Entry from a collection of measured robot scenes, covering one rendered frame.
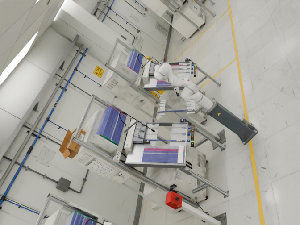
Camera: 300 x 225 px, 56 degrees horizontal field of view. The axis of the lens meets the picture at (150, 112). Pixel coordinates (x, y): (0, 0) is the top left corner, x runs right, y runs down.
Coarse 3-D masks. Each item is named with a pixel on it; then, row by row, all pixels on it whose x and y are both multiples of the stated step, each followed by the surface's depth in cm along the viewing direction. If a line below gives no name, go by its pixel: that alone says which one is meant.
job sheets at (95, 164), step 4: (92, 160) 341; (96, 160) 341; (88, 164) 349; (92, 164) 347; (96, 164) 346; (100, 164) 345; (104, 164) 344; (92, 168) 354; (96, 168) 352; (100, 168) 350; (104, 168) 349; (108, 168) 348; (112, 168) 347; (100, 172) 358; (104, 172) 356; (108, 172) 355; (112, 172) 353; (120, 172) 351; (120, 176) 357; (124, 176) 356; (128, 176) 355
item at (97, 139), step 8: (88, 104) 353; (112, 104) 370; (80, 128) 326; (96, 136) 326; (96, 144) 337; (104, 144) 335; (112, 144) 333; (200, 144) 401; (112, 152) 342; (120, 152) 339; (192, 192) 354
